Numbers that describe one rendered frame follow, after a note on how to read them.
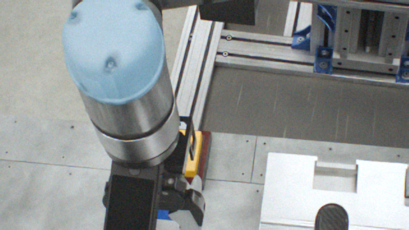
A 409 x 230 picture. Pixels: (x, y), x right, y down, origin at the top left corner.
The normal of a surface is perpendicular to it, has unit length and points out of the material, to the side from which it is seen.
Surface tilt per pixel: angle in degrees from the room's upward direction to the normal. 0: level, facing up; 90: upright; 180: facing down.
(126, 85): 87
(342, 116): 0
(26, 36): 0
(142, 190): 30
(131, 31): 0
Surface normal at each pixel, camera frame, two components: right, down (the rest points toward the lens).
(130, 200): -0.13, 0.00
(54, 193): -0.08, -0.51
